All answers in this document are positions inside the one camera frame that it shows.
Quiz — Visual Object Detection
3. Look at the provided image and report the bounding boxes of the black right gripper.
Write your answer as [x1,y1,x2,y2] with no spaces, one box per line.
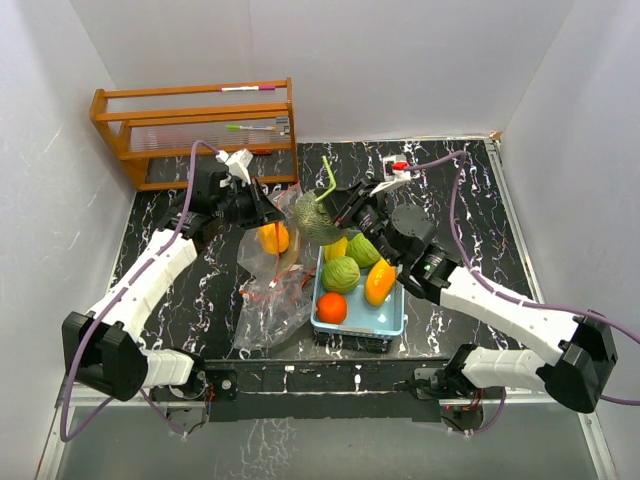
[315,179,401,268]

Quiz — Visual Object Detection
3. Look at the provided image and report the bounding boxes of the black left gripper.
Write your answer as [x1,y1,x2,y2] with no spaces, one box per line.
[214,177,286,231]

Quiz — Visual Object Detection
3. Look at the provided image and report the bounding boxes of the netted green melon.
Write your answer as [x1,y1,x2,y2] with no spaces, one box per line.
[294,156,348,246]

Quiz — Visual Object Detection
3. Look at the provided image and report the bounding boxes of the clear orange-zip bag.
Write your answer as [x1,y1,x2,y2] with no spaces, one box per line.
[233,269,315,351]
[236,183,306,289]

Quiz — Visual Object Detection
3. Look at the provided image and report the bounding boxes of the orange fruit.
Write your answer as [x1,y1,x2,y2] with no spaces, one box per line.
[316,292,348,324]

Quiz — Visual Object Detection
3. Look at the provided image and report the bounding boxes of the orange yellow bell pepper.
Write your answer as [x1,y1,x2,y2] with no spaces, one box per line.
[258,222,289,255]

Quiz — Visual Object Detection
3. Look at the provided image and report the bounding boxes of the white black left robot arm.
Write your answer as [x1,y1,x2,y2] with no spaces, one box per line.
[62,167,285,401]

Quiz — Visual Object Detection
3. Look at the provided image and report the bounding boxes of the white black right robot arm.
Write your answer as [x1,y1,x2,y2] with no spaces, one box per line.
[319,180,617,413]

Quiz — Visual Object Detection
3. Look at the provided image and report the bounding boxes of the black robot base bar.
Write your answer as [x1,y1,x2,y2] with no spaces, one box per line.
[152,358,500,422]

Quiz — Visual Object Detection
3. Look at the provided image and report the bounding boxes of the crumpled clear orange-zip bag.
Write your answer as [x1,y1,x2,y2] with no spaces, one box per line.
[233,269,315,351]

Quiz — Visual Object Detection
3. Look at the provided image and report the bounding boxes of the yellow starfruit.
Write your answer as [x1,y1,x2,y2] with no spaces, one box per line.
[323,237,348,262]

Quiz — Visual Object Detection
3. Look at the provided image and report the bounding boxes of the green cabbage upper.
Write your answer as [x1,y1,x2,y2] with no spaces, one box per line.
[346,233,381,269]

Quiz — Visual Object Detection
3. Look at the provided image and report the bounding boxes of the green cabbage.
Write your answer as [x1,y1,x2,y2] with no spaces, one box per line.
[321,256,360,295]
[346,233,381,269]

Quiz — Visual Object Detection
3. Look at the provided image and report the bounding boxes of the green cabbage lower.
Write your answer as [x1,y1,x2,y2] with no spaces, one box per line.
[321,256,360,295]

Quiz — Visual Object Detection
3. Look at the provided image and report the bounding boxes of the orange yellow mango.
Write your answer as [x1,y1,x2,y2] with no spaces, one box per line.
[364,258,396,307]

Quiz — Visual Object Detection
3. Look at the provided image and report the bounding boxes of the green capped marker pen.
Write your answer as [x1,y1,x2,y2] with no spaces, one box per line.
[225,124,277,132]

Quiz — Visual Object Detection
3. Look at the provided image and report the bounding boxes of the grey binder clip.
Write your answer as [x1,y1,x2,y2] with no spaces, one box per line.
[275,116,291,136]

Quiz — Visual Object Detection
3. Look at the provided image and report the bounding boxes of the light blue plastic basket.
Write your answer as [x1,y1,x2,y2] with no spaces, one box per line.
[311,247,404,340]

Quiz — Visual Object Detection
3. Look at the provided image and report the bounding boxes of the pink white marker pen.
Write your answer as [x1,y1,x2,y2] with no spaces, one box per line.
[220,85,277,93]

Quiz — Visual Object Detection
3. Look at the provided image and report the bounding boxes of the wooden shelf rack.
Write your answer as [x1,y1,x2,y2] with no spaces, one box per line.
[89,77,299,191]

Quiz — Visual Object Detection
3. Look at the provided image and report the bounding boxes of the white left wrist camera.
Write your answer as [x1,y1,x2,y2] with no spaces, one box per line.
[216,149,253,184]

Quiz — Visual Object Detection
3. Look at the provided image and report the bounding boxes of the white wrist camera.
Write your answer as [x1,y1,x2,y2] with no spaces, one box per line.
[370,154,412,197]
[216,149,253,184]

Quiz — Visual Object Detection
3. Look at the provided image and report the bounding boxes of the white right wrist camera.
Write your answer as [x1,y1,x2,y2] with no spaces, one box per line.
[370,154,412,197]

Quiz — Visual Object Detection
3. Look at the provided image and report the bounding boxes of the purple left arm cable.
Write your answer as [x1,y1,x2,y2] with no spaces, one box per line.
[59,139,221,443]

